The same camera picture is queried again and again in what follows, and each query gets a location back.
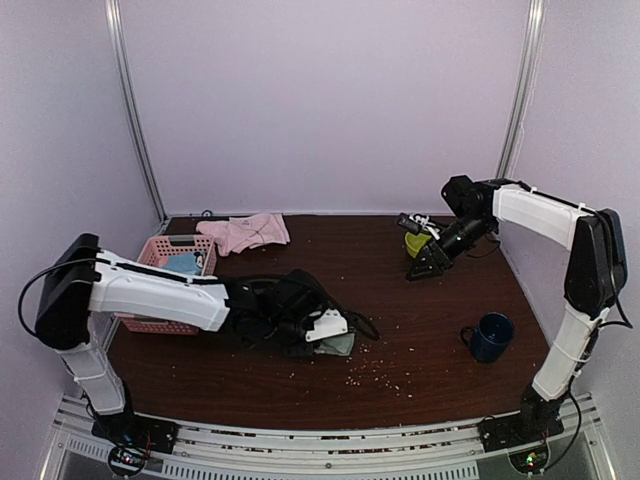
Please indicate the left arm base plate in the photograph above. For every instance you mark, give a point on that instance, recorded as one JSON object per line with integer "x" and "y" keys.
{"x": 139, "y": 433}

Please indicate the blue cartoon towel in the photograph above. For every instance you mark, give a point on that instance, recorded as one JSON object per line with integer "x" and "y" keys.
{"x": 186, "y": 263}

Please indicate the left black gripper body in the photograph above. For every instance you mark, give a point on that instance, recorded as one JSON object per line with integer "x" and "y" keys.
{"x": 284, "y": 332}

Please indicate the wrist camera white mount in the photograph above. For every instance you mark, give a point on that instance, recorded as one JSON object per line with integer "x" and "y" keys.
{"x": 330, "y": 324}
{"x": 417, "y": 223}

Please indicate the aluminium frame post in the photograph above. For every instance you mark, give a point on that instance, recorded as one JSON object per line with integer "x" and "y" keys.
{"x": 132, "y": 115}
{"x": 524, "y": 84}

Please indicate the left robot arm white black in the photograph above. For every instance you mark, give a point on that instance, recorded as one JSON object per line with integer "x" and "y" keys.
{"x": 87, "y": 279}

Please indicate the left aluminium frame post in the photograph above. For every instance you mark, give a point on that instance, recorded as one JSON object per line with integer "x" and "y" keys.
{"x": 132, "y": 115}

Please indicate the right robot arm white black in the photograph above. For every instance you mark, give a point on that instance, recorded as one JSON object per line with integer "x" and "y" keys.
{"x": 596, "y": 268}

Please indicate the dark blue mug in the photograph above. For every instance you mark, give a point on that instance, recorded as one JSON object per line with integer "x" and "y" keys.
{"x": 489, "y": 338}

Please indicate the pink plastic basket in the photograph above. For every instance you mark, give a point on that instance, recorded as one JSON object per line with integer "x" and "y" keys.
{"x": 155, "y": 253}

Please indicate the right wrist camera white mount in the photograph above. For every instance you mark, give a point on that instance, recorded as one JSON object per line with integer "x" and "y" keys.
{"x": 417, "y": 223}

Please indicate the green towel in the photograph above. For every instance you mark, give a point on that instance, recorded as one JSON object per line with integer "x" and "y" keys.
{"x": 341, "y": 345}

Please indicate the yellow-green bowl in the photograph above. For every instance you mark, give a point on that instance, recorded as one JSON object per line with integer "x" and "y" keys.
{"x": 415, "y": 242}

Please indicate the right round circuit board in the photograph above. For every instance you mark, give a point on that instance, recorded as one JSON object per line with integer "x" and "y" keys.
{"x": 531, "y": 460}

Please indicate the pink towel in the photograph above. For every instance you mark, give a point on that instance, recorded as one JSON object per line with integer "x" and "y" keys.
{"x": 241, "y": 233}

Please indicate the left round circuit board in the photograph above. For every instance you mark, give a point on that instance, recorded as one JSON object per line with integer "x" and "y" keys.
{"x": 127, "y": 460}

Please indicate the right aluminium frame post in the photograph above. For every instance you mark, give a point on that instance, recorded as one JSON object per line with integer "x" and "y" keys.
{"x": 524, "y": 84}

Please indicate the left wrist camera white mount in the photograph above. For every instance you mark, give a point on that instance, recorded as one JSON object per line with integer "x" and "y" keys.
{"x": 330, "y": 324}

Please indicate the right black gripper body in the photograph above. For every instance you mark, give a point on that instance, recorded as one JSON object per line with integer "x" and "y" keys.
{"x": 446, "y": 261}

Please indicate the round circuit board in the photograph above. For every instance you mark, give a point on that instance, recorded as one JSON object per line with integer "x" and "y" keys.
{"x": 531, "y": 460}
{"x": 127, "y": 460}

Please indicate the front aluminium rail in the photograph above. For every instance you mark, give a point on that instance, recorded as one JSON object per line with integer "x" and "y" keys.
{"x": 451, "y": 450}

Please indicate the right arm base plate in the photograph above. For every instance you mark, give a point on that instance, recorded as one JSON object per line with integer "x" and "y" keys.
{"x": 497, "y": 433}

